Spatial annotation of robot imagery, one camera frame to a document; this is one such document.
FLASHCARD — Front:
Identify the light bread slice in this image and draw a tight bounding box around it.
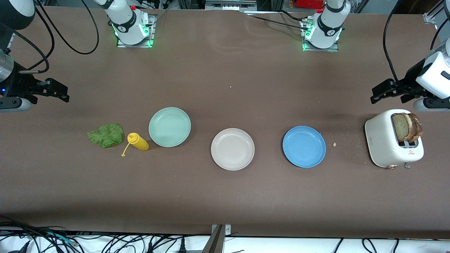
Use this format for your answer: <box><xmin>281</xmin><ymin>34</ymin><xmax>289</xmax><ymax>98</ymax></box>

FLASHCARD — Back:
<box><xmin>391</xmin><ymin>113</ymin><xmax>412</xmax><ymax>143</ymax></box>

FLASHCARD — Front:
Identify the dark-crust bread slice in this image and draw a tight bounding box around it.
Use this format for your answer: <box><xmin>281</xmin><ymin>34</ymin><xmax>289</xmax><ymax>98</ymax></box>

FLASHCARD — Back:
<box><xmin>408</xmin><ymin>112</ymin><xmax>423</xmax><ymax>143</ymax></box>

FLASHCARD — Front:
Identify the green lettuce leaf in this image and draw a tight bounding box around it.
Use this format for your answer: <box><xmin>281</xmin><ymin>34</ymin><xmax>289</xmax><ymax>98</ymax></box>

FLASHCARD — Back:
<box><xmin>88</xmin><ymin>123</ymin><xmax>124</xmax><ymax>149</ymax></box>

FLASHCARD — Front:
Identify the yellow squeeze bottle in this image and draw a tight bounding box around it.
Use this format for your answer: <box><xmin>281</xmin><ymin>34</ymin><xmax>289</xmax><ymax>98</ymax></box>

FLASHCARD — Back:
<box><xmin>121</xmin><ymin>132</ymin><xmax>149</xmax><ymax>157</ymax></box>

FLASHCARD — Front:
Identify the blue round plate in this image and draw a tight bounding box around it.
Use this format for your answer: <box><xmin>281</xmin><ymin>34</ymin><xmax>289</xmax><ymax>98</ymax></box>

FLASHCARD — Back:
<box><xmin>282</xmin><ymin>126</ymin><xmax>326</xmax><ymax>168</ymax></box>

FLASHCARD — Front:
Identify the green round plate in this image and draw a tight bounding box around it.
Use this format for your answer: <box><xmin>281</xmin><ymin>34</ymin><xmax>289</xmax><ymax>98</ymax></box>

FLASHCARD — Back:
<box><xmin>148</xmin><ymin>107</ymin><xmax>192</xmax><ymax>148</ymax></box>

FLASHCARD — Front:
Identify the beige round plate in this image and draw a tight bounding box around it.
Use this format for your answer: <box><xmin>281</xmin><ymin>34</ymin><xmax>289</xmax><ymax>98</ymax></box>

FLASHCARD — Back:
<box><xmin>211</xmin><ymin>128</ymin><xmax>255</xmax><ymax>171</ymax></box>

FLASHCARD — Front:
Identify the white two-slot toaster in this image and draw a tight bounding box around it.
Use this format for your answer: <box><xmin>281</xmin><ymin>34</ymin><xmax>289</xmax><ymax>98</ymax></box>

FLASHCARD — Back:
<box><xmin>365</xmin><ymin>109</ymin><xmax>424</xmax><ymax>170</ymax></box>

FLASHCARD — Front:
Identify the red box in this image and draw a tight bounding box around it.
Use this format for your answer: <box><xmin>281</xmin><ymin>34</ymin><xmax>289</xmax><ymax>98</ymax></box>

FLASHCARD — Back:
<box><xmin>296</xmin><ymin>0</ymin><xmax>324</xmax><ymax>9</ymax></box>

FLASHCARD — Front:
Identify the grey metal box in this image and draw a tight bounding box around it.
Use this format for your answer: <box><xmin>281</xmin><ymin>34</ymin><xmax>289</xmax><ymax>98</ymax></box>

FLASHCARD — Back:
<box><xmin>205</xmin><ymin>0</ymin><xmax>258</xmax><ymax>11</ymax></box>

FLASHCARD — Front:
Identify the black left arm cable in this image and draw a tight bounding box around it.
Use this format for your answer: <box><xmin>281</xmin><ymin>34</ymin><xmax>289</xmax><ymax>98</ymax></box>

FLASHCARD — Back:
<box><xmin>382</xmin><ymin>0</ymin><xmax>450</xmax><ymax>88</ymax></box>

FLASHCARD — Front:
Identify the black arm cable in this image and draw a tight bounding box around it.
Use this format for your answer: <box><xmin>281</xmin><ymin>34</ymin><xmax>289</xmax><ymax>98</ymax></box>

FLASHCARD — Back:
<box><xmin>12</xmin><ymin>0</ymin><xmax>100</xmax><ymax>74</ymax></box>
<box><xmin>382</xmin><ymin>0</ymin><xmax>450</xmax><ymax>88</ymax></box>

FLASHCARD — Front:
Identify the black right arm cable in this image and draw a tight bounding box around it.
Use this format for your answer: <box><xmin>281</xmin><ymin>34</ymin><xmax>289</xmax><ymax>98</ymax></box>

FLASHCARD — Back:
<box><xmin>12</xmin><ymin>0</ymin><xmax>100</xmax><ymax>74</ymax></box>

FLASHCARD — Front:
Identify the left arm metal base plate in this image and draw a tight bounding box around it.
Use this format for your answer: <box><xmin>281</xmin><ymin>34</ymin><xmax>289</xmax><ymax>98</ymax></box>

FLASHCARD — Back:
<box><xmin>302</xmin><ymin>19</ymin><xmax>340</xmax><ymax>52</ymax></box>

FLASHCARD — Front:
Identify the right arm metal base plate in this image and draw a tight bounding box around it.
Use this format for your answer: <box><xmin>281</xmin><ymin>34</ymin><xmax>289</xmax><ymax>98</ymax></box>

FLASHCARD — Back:
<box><xmin>117</xmin><ymin>14</ymin><xmax>156</xmax><ymax>48</ymax></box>

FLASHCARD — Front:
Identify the black base cable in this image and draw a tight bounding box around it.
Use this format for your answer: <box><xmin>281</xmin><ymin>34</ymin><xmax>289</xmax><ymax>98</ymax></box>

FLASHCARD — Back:
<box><xmin>243</xmin><ymin>10</ymin><xmax>313</xmax><ymax>32</ymax></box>

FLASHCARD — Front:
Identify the teal cable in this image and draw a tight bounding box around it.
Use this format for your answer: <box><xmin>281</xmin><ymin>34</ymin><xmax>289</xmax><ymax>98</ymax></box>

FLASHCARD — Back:
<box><xmin>45</xmin><ymin>232</ymin><xmax>76</xmax><ymax>245</ymax></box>

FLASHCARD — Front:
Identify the metal corner bracket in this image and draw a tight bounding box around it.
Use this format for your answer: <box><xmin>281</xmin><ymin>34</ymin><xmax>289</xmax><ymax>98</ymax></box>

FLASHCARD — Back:
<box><xmin>201</xmin><ymin>224</ymin><xmax>232</xmax><ymax>253</ymax></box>

